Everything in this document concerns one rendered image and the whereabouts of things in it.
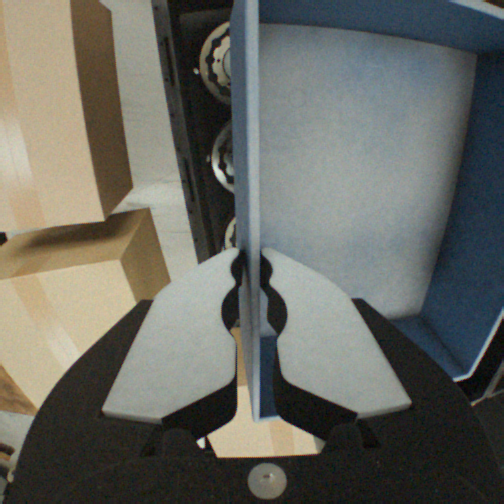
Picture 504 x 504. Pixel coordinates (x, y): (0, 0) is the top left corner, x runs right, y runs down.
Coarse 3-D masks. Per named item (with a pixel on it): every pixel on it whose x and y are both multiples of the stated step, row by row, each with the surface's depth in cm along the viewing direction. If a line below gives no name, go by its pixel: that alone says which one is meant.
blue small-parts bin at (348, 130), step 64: (256, 0) 7; (320, 0) 9; (384, 0) 8; (448, 0) 7; (256, 64) 8; (320, 64) 14; (384, 64) 14; (448, 64) 14; (256, 128) 9; (320, 128) 15; (384, 128) 15; (448, 128) 16; (256, 192) 10; (320, 192) 17; (384, 192) 17; (448, 192) 18; (256, 256) 11; (320, 256) 19; (384, 256) 19; (448, 256) 19; (256, 320) 12; (448, 320) 19; (256, 384) 14
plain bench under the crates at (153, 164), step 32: (128, 0) 37; (128, 32) 40; (128, 64) 42; (128, 96) 44; (160, 96) 45; (128, 128) 47; (160, 128) 48; (160, 160) 50; (160, 192) 53; (160, 224) 56; (192, 256) 59
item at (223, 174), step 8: (224, 128) 34; (224, 136) 34; (232, 136) 35; (216, 144) 35; (224, 144) 35; (232, 144) 35; (216, 152) 35; (224, 152) 36; (232, 152) 35; (216, 160) 36; (224, 160) 36; (232, 160) 36; (216, 168) 36; (224, 168) 37; (232, 168) 36; (216, 176) 37; (224, 176) 37; (232, 176) 37; (224, 184) 37; (232, 184) 37; (232, 192) 38
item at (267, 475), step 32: (192, 448) 5; (352, 448) 5; (96, 480) 4; (128, 480) 4; (160, 480) 4; (192, 480) 4; (224, 480) 4; (256, 480) 4; (288, 480) 4; (320, 480) 4; (352, 480) 4; (384, 480) 4; (416, 480) 4; (448, 480) 4
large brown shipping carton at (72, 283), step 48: (48, 240) 46; (96, 240) 43; (144, 240) 48; (0, 288) 36; (48, 288) 37; (96, 288) 38; (144, 288) 44; (0, 336) 40; (48, 336) 41; (96, 336) 41; (48, 384) 46
